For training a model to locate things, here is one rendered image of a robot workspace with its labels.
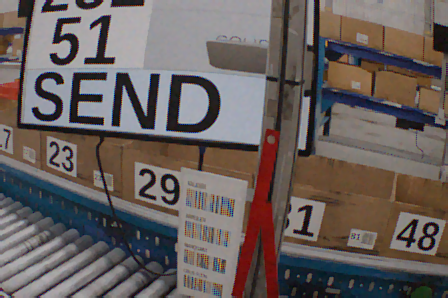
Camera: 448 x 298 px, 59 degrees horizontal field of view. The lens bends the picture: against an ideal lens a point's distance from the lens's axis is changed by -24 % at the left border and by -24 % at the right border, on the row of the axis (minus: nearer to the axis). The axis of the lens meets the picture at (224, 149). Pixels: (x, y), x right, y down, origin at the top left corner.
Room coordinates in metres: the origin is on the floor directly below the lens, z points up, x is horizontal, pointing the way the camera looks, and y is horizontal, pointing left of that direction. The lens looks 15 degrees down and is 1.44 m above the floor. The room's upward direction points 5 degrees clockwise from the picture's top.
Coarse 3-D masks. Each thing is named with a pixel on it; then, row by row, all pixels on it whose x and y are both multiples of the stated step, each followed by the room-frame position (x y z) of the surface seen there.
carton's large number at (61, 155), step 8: (48, 136) 1.45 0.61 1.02; (48, 144) 1.45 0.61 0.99; (56, 144) 1.43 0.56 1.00; (64, 144) 1.42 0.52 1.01; (72, 144) 1.40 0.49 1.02; (48, 152) 1.45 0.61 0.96; (56, 152) 1.43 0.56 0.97; (64, 152) 1.42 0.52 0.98; (72, 152) 1.40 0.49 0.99; (48, 160) 1.45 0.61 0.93; (56, 160) 1.43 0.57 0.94; (64, 160) 1.42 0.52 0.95; (72, 160) 1.40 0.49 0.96; (56, 168) 1.43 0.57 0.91; (64, 168) 1.42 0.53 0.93; (72, 168) 1.40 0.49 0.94
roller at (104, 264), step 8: (104, 256) 1.18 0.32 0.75; (112, 256) 1.19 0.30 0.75; (120, 256) 1.22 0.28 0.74; (96, 264) 1.12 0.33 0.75; (104, 264) 1.14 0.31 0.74; (112, 264) 1.17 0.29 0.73; (80, 272) 1.05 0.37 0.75; (88, 272) 1.06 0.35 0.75; (96, 272) 1.09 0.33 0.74; (104, 272) 1.12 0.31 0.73; (72, 280) 0.99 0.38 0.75; (80, 280) 1.01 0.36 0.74; (88, 280) 1.04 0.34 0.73; (56, 288) 0.93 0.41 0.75; (64, 288) 0.94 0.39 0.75; (72, 288) 0.96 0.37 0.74; (80, 288) 0.99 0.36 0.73; (40, 296) 0.87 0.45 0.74; (48, 296) 0.87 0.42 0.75; (56, 296) 0.89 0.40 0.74; (64, 296) 0.92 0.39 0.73
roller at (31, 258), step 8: (72, 232) 1.30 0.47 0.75; (56, 240) 1.21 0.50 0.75; (64, 240) 1.24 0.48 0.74; (72, 240) 1.27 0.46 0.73; (40, 248) 1.13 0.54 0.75; (48, 248) 1.15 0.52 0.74; (56, 248) 1.18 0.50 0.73; (24, 256) 1.05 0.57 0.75; (32, 256) 1.07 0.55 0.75; (40, 256) 1.10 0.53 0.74; (8, 264) 0.97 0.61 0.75; (16, 264) 0.99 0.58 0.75; (24, 264) 1.02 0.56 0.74; (32, 264) 1.05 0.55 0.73; (0, 272) 0.92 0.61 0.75; (8, 272) 0.94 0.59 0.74; (16, 272) 0.97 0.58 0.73; (0, 280) 0.90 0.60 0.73
